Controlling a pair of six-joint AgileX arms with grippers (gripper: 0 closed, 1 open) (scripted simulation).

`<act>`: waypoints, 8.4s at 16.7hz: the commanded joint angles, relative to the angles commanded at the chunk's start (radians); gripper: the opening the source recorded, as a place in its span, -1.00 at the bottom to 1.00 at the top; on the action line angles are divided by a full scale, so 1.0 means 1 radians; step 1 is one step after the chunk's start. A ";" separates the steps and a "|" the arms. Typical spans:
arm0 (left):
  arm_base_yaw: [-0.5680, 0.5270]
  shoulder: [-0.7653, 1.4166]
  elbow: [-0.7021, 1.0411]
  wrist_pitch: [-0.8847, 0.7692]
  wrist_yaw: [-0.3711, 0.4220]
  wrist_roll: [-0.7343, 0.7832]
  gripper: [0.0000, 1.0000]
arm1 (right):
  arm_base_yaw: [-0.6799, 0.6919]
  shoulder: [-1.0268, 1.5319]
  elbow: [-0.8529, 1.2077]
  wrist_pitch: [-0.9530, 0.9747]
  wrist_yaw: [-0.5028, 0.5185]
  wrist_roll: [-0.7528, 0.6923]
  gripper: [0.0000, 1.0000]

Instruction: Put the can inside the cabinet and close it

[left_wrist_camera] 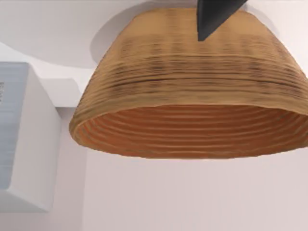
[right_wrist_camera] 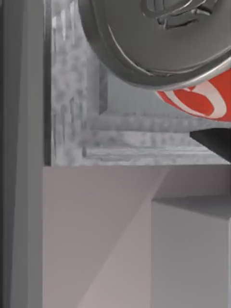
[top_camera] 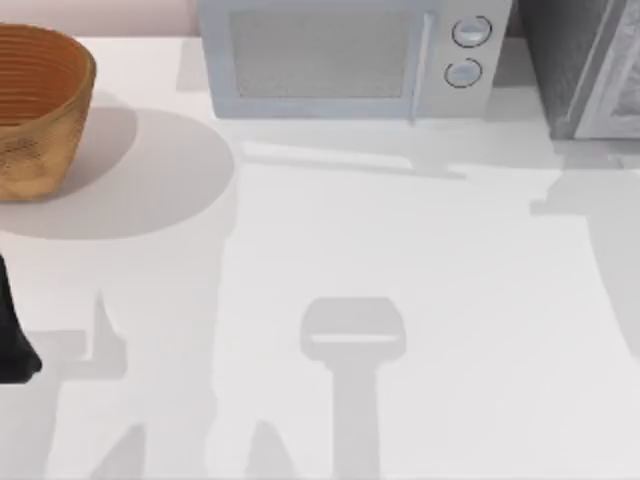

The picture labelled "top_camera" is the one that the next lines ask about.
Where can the microwave oven door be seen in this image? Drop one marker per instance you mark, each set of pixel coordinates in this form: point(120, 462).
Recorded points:
point(320, 55)

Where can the pale microwave oven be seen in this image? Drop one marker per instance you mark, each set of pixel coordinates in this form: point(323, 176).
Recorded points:
point(465, 105)

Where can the round microwave knob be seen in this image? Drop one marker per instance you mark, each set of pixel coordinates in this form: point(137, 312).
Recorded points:
point(463, 73)
point(471, 31)

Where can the brown woven basket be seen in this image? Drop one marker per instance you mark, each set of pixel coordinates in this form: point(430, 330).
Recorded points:
point(45, 125)

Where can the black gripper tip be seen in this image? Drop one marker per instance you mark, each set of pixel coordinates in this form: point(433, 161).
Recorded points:
point(11, 340)

